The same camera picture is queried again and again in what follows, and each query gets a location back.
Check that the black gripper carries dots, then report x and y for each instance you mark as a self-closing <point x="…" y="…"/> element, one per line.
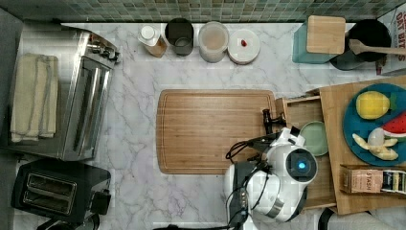
<point x="268" y="121"/>

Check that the wooden drawer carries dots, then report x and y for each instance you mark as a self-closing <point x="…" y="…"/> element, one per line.
<point x="297" y="113"/>

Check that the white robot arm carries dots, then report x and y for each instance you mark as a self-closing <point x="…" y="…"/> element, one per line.
<point x="268" y="176"/>

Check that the light green bowl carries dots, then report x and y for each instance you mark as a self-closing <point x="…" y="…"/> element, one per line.
<point x="315" y="137"/>

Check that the large wooden cutting board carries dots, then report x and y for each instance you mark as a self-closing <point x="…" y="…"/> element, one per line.
<point x="195" y="128"/>

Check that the white round lidded container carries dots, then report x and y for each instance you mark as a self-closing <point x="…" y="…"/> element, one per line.
<point x="243" y="47"/>

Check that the teal blue plate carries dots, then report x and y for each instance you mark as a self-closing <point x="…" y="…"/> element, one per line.
<point x="353" y="123"/>

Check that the teal container with wooden lid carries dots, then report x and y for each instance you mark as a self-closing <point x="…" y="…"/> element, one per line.
<point x="319" y="39"/>

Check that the clear jar with cereal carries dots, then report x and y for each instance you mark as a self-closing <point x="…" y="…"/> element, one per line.
<point x="213" y="38"/>

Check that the yellow plush lemon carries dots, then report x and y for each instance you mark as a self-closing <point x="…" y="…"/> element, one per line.
<point x="372" y="105"/>

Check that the plush peeled banana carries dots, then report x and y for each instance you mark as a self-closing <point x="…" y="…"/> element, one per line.
<point x="377" y="144"/>

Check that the wooden spoon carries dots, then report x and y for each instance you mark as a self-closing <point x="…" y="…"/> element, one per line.
<point x="358" y="48"/>

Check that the dark cylindrical canister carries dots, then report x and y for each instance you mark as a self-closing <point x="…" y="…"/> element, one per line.
<point x="179" y="32"/>

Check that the red plush watermelon slice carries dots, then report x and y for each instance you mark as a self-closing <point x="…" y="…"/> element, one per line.
<point x="396" y="127"/>

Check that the oat bits cereal box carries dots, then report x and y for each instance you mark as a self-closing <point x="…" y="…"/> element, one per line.
<point x="395" y="21"/>

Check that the black pot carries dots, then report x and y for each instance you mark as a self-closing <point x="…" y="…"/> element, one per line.
<point x="370" y="32"/>

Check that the bottle with white cap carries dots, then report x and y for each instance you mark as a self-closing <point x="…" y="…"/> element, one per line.
<point x="152" y="40"/>

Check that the silver toaster oven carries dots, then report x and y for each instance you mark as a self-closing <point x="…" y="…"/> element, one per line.
<point x="85" y="64"/>

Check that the black slot toaster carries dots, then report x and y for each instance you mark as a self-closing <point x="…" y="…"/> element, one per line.
<point x="69" y="191"/>

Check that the folded beige towel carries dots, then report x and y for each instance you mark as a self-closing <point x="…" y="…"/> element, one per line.
<point x="34" y="98"/>

